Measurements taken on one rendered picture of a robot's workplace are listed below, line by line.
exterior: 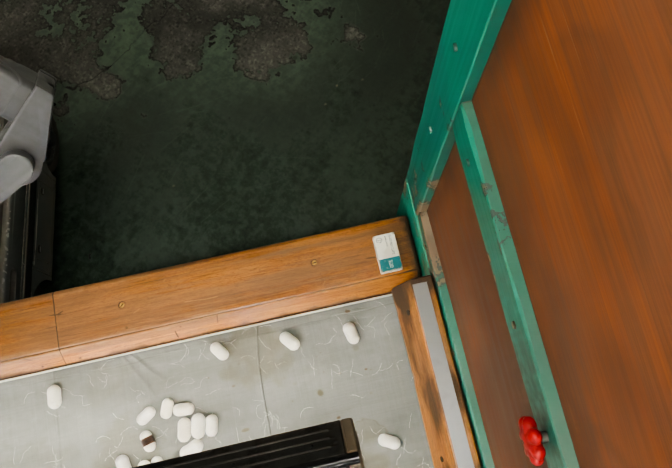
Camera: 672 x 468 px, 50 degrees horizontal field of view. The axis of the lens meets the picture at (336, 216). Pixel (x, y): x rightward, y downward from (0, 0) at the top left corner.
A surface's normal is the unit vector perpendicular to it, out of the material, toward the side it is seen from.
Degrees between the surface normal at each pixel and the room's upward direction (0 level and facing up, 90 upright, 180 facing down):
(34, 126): 45
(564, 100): 90
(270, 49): 0
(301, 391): 0
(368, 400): 0
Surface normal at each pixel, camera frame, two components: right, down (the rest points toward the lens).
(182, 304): -0.02, -0.25
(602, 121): -0.98, 0.22
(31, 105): 0.29, 0.44
